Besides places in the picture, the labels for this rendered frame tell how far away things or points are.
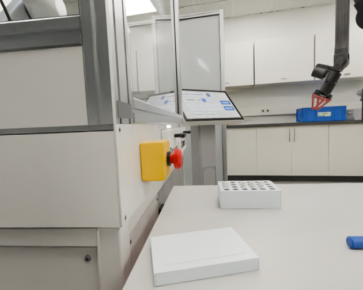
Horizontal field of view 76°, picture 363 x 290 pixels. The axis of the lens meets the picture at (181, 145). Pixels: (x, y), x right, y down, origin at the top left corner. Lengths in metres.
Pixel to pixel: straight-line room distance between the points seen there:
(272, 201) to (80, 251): 0.36
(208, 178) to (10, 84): 1.50
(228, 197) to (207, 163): 1.22
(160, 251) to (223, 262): 0.08
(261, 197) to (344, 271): 0.21
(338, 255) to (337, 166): 3.70
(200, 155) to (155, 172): 1.26
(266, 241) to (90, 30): 0.39
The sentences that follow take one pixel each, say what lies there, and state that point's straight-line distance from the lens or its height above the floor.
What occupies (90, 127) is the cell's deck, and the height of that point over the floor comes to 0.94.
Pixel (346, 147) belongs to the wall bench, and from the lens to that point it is 4.08.
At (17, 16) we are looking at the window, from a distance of 0.44.
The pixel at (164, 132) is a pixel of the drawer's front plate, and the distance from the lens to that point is 0.64.
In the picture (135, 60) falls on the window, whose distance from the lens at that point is 0.51.
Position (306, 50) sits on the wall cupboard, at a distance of 4.34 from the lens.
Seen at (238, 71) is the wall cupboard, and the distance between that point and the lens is 4.13.
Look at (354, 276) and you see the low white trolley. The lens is 0.36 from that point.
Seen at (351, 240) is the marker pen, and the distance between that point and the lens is 0.41.
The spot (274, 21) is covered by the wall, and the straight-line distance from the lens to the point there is 4.79.
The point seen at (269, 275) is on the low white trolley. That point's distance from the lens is 0.33.
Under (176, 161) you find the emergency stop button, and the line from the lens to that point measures 0.43.
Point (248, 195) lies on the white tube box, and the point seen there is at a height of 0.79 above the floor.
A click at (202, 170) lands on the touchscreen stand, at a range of 1.70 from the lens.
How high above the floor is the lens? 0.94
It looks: 5 degrees down
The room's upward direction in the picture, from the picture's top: 2 degrees counter-clockwise
